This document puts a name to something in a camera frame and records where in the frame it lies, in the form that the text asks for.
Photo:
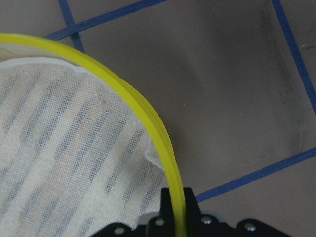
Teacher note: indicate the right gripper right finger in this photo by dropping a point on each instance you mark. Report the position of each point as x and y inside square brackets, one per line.
[193, 214]

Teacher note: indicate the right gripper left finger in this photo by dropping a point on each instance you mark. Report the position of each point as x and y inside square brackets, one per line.
[162, 224]

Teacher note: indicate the yellow steamer basket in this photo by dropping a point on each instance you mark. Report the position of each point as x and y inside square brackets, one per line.
[79, 147]

